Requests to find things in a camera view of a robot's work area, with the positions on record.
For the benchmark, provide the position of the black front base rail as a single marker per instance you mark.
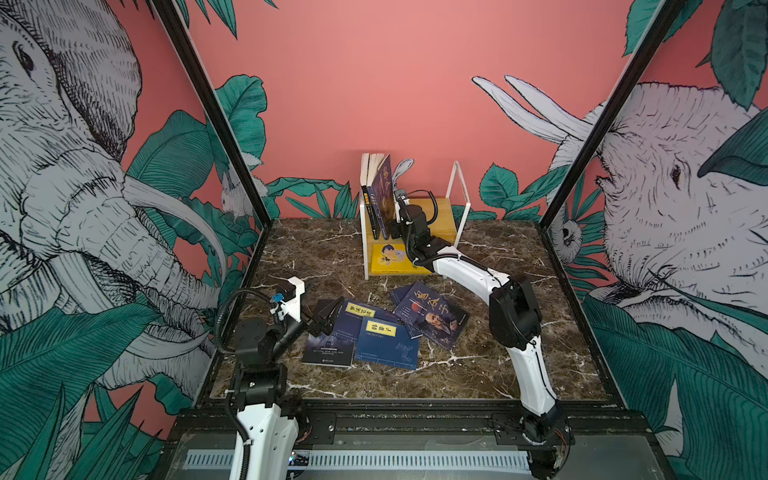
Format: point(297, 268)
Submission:
point(607, 440)

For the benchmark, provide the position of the dark purple book white strip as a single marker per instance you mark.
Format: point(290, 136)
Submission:
point(333, 350)

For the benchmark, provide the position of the dark brown standing book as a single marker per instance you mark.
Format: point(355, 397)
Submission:
point(369, 168)

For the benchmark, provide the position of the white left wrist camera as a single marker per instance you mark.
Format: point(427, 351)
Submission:
point(291, 297)

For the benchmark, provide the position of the navy book under purple books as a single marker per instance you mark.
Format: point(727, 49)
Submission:
point(398, 294)

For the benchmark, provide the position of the white slotted cable duct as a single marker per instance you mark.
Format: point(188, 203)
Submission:
point(336, 460)

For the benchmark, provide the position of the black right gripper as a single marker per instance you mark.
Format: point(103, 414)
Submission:
point(399, 224)

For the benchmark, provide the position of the white frame wooden bookshelf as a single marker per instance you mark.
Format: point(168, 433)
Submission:
point(446, 216)

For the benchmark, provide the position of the navy book with yellow label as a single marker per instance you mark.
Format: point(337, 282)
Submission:
point(352, 315)

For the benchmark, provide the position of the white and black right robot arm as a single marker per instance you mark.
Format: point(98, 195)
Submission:
point(514, 320)

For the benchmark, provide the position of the black frame post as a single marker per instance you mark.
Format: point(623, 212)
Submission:
point(651, 39)
point(172, 21)

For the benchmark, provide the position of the yellow cartoon cover book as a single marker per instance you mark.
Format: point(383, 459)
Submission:
point(391, 259)

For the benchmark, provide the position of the blue book with yellow label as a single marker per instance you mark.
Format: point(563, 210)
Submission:
point(387, 344)

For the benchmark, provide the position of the black left frame post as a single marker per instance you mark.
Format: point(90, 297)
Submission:
point(172, 21)

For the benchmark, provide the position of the black right frame post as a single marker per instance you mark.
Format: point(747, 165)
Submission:
point(651, 39)

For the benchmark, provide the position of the purple book with old man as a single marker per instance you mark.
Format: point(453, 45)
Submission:
point(383, 195)

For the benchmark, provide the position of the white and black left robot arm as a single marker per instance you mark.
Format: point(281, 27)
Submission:
point(271, 423)

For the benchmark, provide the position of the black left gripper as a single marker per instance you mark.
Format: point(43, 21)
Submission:
point(325, 325)

